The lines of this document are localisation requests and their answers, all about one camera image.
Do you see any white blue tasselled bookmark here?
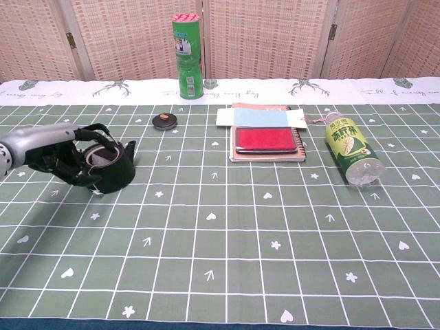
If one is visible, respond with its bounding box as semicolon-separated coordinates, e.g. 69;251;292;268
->
215;107;327;131

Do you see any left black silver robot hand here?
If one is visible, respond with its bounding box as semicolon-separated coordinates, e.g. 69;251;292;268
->
10;122;116;187

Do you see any black cast iron teapot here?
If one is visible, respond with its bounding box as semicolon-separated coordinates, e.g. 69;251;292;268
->
77;122;138;195

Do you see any lemon tea plastic bottle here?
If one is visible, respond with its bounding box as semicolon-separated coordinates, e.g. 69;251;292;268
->
324;110;385;188

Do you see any black teapot lid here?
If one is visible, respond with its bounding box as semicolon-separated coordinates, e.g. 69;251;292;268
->
152;112;179;132

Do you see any red ink pad case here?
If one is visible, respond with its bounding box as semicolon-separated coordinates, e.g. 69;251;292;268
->
234;126;299;155

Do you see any green grid tablecloth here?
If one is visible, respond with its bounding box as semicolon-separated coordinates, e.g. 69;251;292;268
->
0;77;440;326

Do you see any bamboo folding screen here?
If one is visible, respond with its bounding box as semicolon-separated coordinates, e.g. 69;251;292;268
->
0;0;440;83

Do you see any green cylindrical snack can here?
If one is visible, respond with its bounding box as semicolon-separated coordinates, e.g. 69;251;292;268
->
171;12;206;100

